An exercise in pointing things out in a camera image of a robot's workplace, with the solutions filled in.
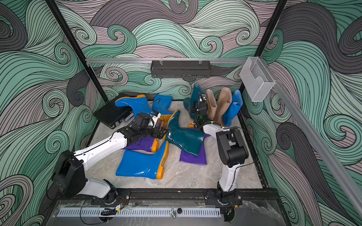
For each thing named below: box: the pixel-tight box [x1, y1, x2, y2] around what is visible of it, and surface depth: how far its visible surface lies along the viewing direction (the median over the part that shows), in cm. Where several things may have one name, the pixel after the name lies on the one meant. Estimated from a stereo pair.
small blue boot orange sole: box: [152, 94, 173, 122], surface depth 118 cm
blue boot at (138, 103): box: [115, 94, 153, 117], surface depth 108 cm
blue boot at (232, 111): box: [222, 89, 244, 128], surface depth 87 cm
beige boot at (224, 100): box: [213, 87, 233, 127], surface depth 92 cm
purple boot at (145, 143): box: [121, 136, 160, 153], surface depth 89 cm
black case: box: [93, 91, 145, 129], surface depth 106 cm
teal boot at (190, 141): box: [164, 109, 205, 157], surface depth 92 cm
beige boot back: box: [205, 88, 218, 121], surface depth 87 cm
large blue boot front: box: [115, 140, 169, 180], surface depth 83 cm
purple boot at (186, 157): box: [179, 123, 212, 166], surface depth 87 cm
